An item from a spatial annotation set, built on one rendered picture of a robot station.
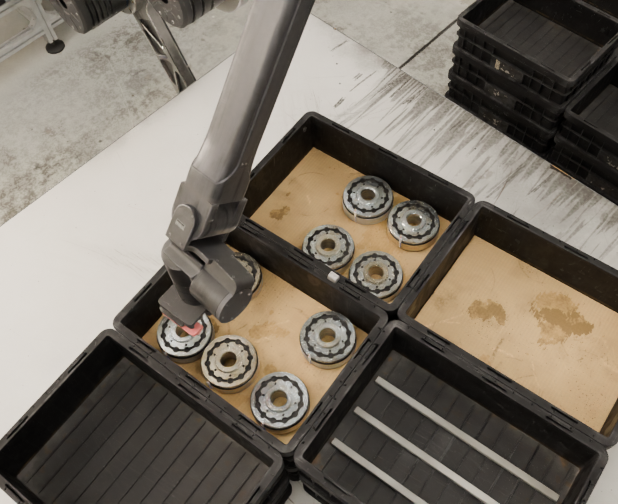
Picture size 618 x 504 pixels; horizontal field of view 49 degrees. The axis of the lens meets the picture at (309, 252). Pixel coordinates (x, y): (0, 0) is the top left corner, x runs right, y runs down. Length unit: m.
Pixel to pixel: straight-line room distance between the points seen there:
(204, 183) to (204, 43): 2.22
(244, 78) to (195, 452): 0.69
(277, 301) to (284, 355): 0.11
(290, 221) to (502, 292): 0.44
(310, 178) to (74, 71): 1.77
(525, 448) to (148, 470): 0.64
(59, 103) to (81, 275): 1.46
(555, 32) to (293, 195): 1.18
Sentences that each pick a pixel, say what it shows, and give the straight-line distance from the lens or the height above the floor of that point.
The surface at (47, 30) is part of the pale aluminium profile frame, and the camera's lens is 3.13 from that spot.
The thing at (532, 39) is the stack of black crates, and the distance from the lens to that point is 2.30.
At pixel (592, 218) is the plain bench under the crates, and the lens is 1.65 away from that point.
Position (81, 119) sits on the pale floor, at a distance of 2.88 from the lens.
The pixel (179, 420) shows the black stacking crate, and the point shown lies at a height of 0.83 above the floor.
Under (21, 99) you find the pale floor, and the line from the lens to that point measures 3.06.
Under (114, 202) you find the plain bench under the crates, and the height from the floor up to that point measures 0.70.
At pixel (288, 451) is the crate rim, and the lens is 1.12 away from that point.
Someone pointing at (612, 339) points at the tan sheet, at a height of 0.83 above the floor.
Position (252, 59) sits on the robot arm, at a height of 1.47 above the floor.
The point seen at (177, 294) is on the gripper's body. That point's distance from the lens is 0.99.
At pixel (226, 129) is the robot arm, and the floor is 1.40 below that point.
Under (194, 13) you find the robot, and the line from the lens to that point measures 1.42.
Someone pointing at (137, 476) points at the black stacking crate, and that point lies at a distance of 1.26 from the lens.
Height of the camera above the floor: 2.01
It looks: 60 degrees down
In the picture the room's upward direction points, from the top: 6 degrees counter-clockwise
